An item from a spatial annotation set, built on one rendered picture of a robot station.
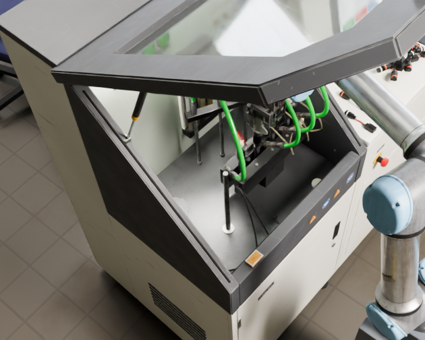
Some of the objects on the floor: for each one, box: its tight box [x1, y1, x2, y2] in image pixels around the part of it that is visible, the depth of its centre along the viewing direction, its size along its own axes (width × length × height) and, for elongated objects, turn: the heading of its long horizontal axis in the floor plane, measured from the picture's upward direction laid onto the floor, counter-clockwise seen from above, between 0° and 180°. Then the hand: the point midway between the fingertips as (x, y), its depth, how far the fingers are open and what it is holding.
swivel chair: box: [0, 0, 25, 121], centre depth 315 cm, size 66×63×114 cm
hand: (256, 128), depth 178 cm, fingers closed
